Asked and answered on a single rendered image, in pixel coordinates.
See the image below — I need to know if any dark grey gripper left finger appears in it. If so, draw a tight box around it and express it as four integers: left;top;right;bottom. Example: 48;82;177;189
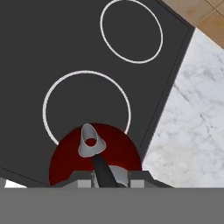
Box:
50;171;95;189

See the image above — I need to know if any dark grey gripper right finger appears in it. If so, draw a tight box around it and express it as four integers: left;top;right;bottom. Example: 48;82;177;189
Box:
127;171;175;189

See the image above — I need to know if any black hob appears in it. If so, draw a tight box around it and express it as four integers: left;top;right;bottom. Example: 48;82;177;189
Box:
0;0;196;187

